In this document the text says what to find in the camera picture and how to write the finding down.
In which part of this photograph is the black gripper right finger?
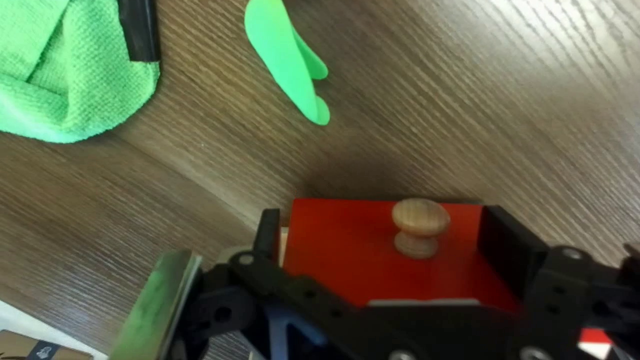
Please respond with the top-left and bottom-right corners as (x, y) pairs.
(479, 204), (553, 317)

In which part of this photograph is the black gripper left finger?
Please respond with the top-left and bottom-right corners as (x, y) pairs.
(255, 206), (284, 270)

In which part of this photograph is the red drawer with wooden knob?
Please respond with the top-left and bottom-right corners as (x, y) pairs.
(283, 196), (525, 317)

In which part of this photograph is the orange plush carrot toy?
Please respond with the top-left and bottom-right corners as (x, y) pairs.
(242, 0), (335, 128)

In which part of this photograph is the green microfiber cloth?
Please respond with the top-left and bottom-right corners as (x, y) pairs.
(0, 0), (165, 147)

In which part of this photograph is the brown cardboard box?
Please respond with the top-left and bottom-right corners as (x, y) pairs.
(0, 328), (92, 360)

